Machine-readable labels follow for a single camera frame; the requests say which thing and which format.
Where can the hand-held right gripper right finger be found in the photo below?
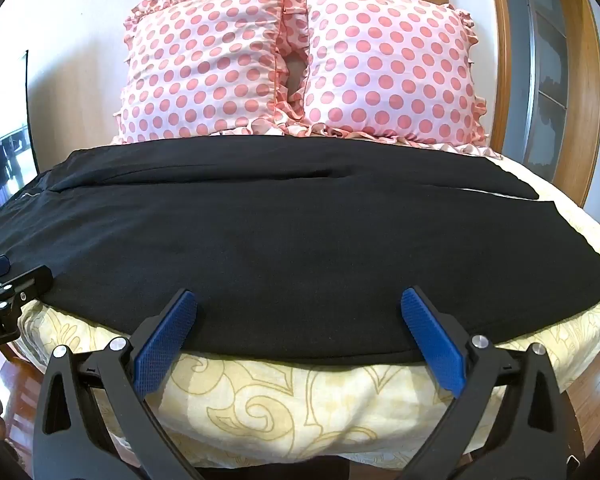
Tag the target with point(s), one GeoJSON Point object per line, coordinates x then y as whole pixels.
{"type": "Point", "coordinates": [432, 340]}

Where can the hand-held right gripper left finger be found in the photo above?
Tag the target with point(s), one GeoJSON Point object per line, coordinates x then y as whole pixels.
{"type": "Point", "coordinates": [164, 336]}

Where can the grey glass door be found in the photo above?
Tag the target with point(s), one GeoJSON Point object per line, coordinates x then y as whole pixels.
{"type": "Point", "coordinates": [545, 60]}

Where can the wooden door frame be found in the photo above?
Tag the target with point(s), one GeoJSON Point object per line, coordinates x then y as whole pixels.
{"type": "Point", "coordinates": [582, 85]}

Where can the pink polka dot pillow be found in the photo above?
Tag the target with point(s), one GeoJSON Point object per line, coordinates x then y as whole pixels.
{"type": "Point", "coordinates": [390, 65]}
{"type": "Point", "coordinates": [200, 65]}

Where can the bed with yellow patterned sheet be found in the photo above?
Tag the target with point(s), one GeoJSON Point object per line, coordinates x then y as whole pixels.
{"type": "Point", "coordinates": [260, 410]}

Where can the pink satin ruffled cloth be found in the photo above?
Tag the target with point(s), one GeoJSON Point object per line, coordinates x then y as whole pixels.
{"type": "Point", "coordinates": [450, 149]}

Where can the black pants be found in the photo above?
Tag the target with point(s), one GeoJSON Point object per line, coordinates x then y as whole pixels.
{"type": "Point", "coordinates": [280, 240]}

